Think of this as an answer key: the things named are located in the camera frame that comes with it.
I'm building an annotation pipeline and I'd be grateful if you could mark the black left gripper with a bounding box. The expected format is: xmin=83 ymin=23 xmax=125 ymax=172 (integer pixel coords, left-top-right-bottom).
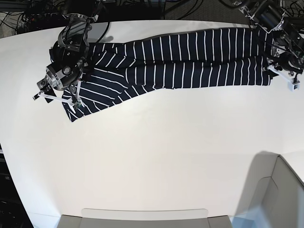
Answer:
xmin=267 ymin=51 xmax=304 ymax=74

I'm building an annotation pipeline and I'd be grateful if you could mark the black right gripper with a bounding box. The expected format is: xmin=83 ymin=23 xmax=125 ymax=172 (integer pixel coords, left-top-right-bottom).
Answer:
xmin=37 ymin=61 xmax=83 ymax=92

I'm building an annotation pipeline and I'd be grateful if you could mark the navy white striped T-shirt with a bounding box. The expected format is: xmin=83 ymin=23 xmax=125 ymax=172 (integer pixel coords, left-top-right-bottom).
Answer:
xmin=63 ymin=28 xmax=274 ymax=122

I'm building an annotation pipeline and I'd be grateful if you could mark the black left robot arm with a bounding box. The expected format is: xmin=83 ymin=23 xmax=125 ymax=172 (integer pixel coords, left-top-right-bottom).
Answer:
xmin=235 ymin=0 xmax=304 ymax=74

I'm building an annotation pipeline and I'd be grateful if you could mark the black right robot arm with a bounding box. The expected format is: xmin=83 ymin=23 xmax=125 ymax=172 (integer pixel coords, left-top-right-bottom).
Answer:
xmin=37 ymin=0 xmax=103 ymax=92

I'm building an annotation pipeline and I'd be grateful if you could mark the grey plastic bin right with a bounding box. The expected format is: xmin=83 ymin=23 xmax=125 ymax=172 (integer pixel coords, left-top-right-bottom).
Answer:
xmin=235 ymin=152 xmax=304 ymax=228

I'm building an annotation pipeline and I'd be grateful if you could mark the grey plastic bin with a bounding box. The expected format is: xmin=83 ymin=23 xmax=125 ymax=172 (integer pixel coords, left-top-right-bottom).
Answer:
xmin=57 ymin=209 xmax=232 ymax=228
xmin=235 ymin=152 xmax=304 ymax=228

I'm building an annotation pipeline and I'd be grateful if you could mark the grey plastic bin front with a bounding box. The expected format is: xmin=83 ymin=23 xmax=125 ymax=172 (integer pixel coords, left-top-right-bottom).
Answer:
xmin=57 ymin=209 xmax=232 ymax=228

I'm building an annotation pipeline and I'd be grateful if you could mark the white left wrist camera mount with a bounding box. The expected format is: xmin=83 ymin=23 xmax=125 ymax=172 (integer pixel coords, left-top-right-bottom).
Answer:
xmin=265 ymin=65 xmax=301 ymax=91

